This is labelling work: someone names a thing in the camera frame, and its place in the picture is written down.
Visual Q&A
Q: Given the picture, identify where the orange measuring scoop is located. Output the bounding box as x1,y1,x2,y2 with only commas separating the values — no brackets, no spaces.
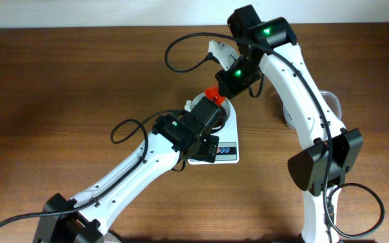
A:
205,86,226,106

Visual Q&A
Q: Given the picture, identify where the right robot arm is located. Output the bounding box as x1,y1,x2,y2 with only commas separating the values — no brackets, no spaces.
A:
215,5,363,242

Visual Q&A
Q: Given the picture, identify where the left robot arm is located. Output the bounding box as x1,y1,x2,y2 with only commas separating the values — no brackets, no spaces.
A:
33,97,227,242

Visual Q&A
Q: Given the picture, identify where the white digital kitchen scale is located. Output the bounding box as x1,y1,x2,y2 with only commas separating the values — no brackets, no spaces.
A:
188,103,240,165

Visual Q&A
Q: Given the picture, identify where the white round bowl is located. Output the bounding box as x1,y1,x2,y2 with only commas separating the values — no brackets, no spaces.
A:
186,92,231,133

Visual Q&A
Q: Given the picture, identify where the clear plastic food container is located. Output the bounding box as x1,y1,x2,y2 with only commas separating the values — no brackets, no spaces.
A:
282,90,342,130

